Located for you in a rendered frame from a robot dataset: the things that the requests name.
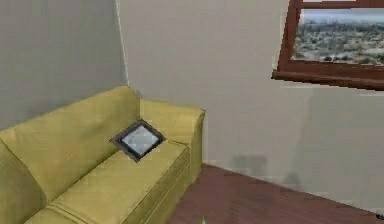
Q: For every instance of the yellow sofa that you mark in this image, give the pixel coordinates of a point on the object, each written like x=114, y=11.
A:
x=86, y=173

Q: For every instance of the black framed tablet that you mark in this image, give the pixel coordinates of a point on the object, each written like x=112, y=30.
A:
x=138, y=140

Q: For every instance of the brown framed window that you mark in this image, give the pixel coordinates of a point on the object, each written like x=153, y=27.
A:
x=333, y=71

